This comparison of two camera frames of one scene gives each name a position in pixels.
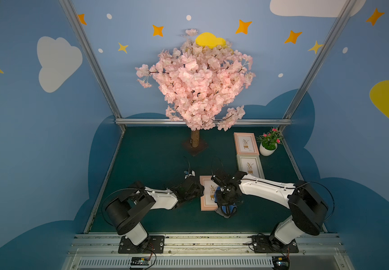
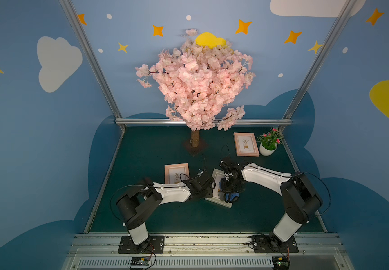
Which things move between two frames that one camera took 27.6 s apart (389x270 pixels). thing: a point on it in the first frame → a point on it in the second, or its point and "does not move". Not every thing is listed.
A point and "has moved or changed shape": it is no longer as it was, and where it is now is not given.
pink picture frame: [207, 201] → [174, 174]
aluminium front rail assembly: [99, 251] does not move
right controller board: [280, 262] does not move
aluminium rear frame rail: [122, 122] does not move
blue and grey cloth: [225, 211] has moved or changed shape
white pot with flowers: [269, 142] does not move
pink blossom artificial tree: [199, 84] does not move
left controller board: [140, 261] does not move
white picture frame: [250, 164] has moved or changed shape
